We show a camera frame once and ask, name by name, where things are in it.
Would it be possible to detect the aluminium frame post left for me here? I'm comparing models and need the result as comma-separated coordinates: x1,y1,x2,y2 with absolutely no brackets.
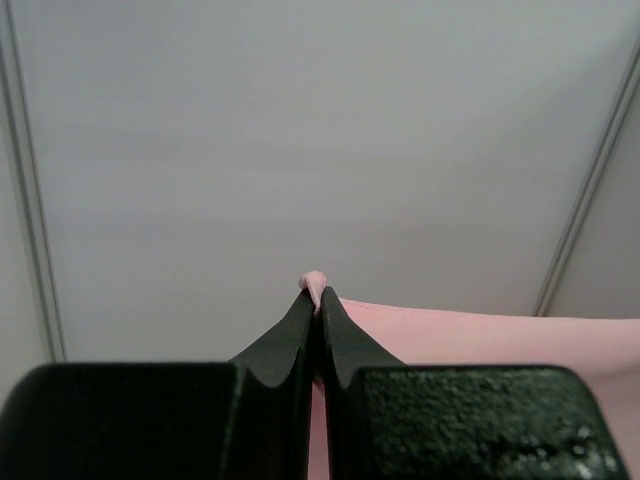
1,1,67,363

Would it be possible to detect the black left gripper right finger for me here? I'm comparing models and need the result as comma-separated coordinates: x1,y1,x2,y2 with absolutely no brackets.
319,289,631,479

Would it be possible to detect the pink t shirt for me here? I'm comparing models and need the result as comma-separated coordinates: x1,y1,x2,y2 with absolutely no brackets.
297,270,640,480

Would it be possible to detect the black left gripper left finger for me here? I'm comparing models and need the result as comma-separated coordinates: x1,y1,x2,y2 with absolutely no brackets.
1,292,314,479

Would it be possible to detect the aluminium frame post right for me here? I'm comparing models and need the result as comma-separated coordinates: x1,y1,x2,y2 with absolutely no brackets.
533,42,639,317

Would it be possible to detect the aluminium frame post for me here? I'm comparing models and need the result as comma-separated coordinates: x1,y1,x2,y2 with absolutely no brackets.
533,42,639,317
1,1,67,363

